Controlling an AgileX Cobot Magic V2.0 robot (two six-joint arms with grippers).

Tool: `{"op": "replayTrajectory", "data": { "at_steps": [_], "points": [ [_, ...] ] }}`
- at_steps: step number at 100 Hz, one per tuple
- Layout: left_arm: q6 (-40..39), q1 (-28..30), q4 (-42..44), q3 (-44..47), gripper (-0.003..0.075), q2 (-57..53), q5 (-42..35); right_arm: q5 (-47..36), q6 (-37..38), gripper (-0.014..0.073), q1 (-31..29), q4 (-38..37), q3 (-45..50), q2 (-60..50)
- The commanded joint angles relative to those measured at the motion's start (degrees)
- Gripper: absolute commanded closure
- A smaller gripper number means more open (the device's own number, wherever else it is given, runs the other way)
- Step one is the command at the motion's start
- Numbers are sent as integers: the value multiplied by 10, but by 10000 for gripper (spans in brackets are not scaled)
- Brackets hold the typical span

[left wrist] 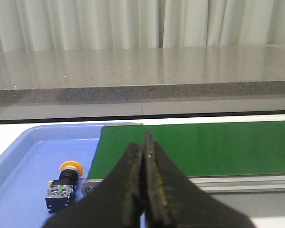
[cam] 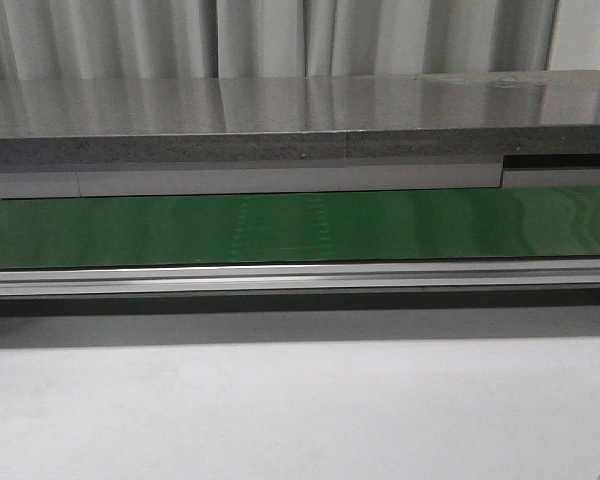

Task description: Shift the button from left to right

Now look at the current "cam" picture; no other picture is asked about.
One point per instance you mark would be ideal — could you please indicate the green conveyor belt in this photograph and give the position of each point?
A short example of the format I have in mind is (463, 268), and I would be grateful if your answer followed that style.
(300, 227)

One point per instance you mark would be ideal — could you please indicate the white pleated curtain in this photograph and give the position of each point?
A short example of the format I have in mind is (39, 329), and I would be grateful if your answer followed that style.
(229, 39)

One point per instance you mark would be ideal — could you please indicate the rear grey conveyor rail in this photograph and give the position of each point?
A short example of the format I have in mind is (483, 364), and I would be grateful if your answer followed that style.
(255, 177)

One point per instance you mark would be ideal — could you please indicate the grey rail segment right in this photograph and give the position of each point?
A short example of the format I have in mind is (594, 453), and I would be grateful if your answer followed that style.
(551, 170)

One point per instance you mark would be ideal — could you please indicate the front aluminium conveyor rail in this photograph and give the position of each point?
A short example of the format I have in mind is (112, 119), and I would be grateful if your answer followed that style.
(299, 277)

